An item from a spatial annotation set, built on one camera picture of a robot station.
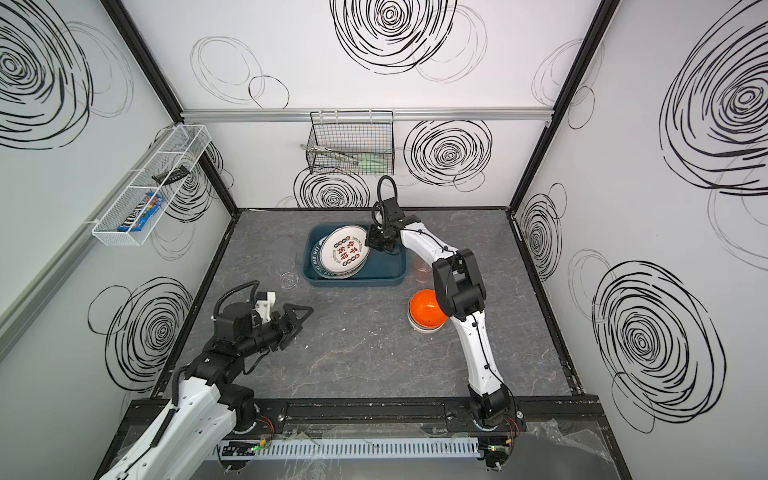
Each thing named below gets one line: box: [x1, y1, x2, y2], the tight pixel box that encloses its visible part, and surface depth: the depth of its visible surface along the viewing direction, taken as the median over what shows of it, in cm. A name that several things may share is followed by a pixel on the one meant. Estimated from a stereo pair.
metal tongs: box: [299, 144, 360, 165], surface depth 88 cm
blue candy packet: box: [117, 192, 165, 232], surface depth 72 cm
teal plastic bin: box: [302, 223, 406, 287], surface depth 101 cm
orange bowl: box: [409, 289, 448, 328], surface depth 86 cm
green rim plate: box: [310, 229, 367, 280], surface depth 101 cm
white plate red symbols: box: [320, 225, 371, 273], surface depth 104 cm
